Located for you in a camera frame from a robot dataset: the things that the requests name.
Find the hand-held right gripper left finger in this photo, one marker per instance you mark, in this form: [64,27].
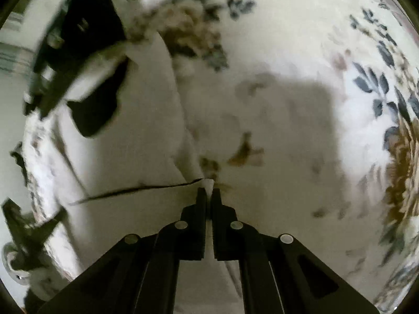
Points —
[201,204]

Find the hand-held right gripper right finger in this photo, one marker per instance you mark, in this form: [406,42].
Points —
[216,204]

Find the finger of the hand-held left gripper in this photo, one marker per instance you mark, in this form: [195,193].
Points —
[96,104]
[52,85]

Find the white garment with black trim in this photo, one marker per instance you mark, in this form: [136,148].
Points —
[137,153]

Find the floral bedsheet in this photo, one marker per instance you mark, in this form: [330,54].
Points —
[278,45]

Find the white round object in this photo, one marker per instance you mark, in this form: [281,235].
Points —
[13,261]

